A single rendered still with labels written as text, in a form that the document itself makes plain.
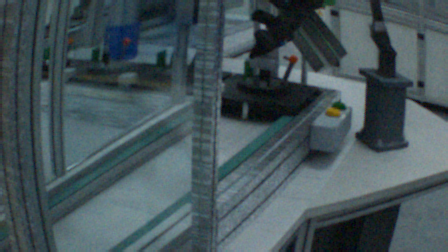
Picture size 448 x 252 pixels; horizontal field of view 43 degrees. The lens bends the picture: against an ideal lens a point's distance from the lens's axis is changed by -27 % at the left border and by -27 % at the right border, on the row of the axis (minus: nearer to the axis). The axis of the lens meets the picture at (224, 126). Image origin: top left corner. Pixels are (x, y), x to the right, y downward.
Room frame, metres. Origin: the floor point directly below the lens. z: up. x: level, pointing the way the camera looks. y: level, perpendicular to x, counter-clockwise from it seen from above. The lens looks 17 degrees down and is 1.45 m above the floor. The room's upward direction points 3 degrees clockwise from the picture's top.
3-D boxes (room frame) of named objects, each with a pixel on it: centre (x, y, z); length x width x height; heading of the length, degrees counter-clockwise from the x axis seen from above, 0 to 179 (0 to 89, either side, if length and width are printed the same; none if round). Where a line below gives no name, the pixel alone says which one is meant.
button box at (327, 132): (1.69, -0.26, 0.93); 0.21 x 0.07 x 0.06; 158
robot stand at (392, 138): (1.79, -0.46, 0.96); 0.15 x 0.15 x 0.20; 23
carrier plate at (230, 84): (1.85, -0.10, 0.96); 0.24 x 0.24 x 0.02; 68
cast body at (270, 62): (1.85, -0.09, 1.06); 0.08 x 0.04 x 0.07; 69
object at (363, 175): (1.84, -0.44, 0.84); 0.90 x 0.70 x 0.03; 113
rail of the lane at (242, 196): (1.54, -0.14, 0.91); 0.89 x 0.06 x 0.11; 158
